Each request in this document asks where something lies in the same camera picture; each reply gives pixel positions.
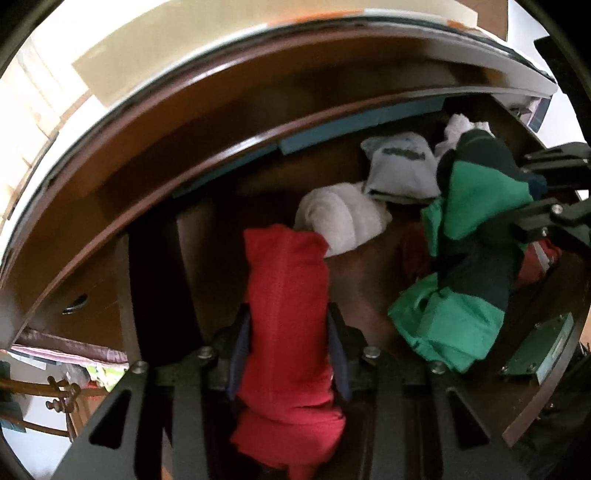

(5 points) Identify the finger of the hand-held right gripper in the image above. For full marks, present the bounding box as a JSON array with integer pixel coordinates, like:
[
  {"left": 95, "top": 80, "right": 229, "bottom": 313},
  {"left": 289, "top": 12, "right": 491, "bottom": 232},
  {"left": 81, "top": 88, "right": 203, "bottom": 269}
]
[
  {"left": 505, "top": 196, "right": 591, "bottom": 247},
  {"left": 522, "top": 142, "right": 591, "bottom": 185}
]

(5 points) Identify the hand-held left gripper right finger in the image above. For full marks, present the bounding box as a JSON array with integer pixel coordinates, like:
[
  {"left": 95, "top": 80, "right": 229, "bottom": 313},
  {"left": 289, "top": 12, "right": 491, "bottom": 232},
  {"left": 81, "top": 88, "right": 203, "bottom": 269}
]
[{"left": 325, "top": 302, "right": 532, "bottom": 480}]

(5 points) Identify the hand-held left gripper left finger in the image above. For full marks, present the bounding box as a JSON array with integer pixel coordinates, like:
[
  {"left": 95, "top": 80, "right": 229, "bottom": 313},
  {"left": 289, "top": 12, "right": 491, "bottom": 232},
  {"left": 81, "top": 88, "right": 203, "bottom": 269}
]
[{"left": 51, "top": 305, "right": 254, "bottom": 480}]

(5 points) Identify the red cartoon print underwear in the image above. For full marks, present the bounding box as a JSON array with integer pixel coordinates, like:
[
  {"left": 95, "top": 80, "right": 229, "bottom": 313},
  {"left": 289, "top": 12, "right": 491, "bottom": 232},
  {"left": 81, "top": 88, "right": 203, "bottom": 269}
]
[{"left": 517, "top": 237, "right": 563, "bottom": 284}]

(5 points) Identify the bright red underwear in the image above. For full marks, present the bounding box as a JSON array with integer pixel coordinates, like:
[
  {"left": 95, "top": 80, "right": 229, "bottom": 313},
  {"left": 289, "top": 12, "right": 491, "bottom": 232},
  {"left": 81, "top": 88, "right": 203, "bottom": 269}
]
[{"left": 229, "top": 224, "right": 347, "bottom": 478}]

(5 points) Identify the green black underwear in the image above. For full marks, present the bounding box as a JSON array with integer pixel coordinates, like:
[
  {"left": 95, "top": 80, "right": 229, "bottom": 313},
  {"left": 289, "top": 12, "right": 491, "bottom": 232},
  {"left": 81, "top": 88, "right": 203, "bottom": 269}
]
[{"left": 388, "top": 130, "right": 535, "bottom": 374}]

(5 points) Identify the dark red underwear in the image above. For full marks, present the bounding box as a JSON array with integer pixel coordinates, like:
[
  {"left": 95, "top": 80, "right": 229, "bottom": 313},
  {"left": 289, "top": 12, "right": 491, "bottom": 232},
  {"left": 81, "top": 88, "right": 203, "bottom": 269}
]
[{"left": 399, "top": 226, "right": 435, "bottom": 280}]

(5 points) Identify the cream fluffy underwear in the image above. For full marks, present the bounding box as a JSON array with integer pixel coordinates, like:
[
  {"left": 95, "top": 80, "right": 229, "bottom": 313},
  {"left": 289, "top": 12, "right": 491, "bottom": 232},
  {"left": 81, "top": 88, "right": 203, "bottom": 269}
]
[{"left": 293, "top": 182, "right": 393, "bottom": 258}]

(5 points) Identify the yellow green printed cloth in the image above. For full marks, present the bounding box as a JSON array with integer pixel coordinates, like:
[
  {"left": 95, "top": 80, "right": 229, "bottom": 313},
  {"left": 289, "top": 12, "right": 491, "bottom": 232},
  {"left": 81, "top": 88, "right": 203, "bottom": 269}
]
[{"left": 85, "top": 362, "right": 130, "bottom": 393}]

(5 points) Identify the pink striped cloth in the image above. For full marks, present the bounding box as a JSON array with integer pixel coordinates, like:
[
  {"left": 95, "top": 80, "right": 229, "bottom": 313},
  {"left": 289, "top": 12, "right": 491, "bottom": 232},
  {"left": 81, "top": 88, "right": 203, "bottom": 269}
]
[{"left": 9, "top": 328, "right": 131, "bottom": 366}]

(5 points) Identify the carved wooden chair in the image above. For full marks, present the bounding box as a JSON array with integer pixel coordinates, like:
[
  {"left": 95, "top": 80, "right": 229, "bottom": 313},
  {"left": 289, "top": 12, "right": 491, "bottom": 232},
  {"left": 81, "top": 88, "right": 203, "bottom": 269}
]
[{"left": 0, "top": 376, "right": 112, "bottom": 444}]

